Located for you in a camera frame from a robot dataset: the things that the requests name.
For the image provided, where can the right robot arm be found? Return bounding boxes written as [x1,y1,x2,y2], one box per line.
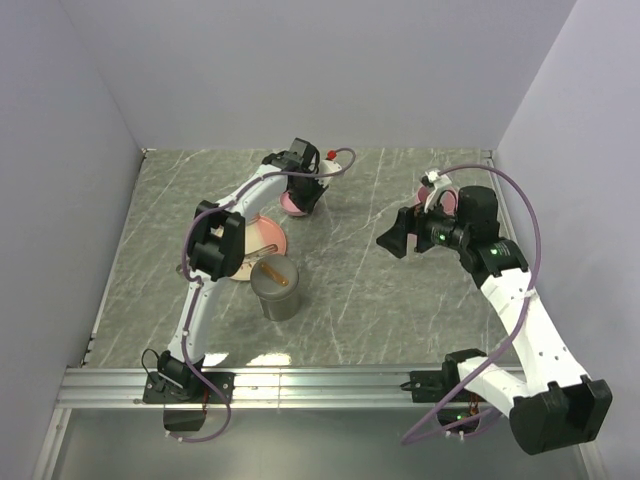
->
[376,186,613,455]

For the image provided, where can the pink cylindrical container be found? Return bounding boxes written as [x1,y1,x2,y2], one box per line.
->
[416,186,458,215]

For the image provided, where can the pink and cream plate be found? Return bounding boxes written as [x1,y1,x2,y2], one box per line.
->
[244,214,287,258]

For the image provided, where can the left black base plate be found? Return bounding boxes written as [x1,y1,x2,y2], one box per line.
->
[142,371,235,405]

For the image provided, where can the aluminium mounting rail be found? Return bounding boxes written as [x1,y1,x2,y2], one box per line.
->
[54,367,586,411]

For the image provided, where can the metal serving tongs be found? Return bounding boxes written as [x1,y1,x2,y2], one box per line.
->
[231,244,278,281]

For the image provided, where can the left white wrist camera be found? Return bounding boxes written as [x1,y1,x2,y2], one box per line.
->
[318,150,343,180]

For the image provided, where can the pink round lid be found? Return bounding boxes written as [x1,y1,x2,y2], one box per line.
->
[279,192,307,217]

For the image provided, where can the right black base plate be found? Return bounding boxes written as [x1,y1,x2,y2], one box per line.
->
[399,370,460,404]

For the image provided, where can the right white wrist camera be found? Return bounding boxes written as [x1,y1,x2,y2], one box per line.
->
[421,170,452,213]

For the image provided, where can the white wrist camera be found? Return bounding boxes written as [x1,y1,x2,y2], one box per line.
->
[318,150,343,180]
[421,170,452,213]

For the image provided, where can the grey cylindrical container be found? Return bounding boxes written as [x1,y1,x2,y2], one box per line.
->
[256,289,301,322]

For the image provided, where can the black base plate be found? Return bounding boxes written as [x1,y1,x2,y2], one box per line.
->
[142,371,235,405]
[399,370,460,404]

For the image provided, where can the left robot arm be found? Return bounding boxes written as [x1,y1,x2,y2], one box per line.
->
[143,138,342,404]

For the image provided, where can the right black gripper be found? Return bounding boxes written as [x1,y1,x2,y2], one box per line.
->
[376,192,471,258]

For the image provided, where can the grey round lid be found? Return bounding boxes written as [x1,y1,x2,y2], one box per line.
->
[250,254,299,300]

